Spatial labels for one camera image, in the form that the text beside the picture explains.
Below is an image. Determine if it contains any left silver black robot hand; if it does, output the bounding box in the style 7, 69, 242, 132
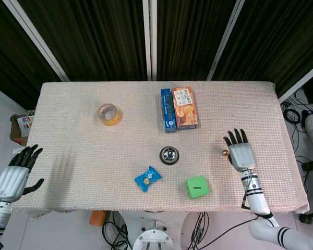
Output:
0, 144, 44, 203

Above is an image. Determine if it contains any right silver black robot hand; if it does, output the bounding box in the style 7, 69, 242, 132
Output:
223, 129, 256, 172

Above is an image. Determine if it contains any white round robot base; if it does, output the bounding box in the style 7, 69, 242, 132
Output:
132, 220, 174, 250

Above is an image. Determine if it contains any silver black call bell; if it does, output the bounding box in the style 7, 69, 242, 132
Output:
159, 146, 180, 166

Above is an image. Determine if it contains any green cube box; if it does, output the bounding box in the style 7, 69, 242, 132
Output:
185, 175, 211, 200

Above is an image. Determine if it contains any brown cardboard box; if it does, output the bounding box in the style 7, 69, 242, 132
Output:
10, 112, 36, 146

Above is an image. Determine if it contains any orange cracker box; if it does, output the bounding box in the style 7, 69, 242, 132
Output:
171, 86, 200, 131

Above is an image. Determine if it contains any pinkish woven tablecloth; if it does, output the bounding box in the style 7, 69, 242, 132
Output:
11, 81, 310, 216

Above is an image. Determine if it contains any blue carton box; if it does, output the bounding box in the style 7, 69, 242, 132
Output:
160, 88, 178, 134

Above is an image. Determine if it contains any orange block under table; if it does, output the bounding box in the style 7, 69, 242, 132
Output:
89, 210, 107, 226

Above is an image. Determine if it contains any blue snack packet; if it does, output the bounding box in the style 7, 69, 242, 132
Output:
134, 166, 162, 193

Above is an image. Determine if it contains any yellow tape roll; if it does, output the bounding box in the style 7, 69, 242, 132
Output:
98, 103, 122, 127

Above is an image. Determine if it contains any coiled black cable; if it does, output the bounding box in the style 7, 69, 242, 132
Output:
283, 103, 303, 125

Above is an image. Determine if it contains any black cable bundle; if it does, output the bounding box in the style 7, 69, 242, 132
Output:
186, 211, 254, 250
101, 211, 133, 250

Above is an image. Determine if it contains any white partition frame post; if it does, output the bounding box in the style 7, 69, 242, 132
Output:
278, 59, 313, 104
3, 0, 70, 82
207, 0, 247, 81
142, 0, 158, 81

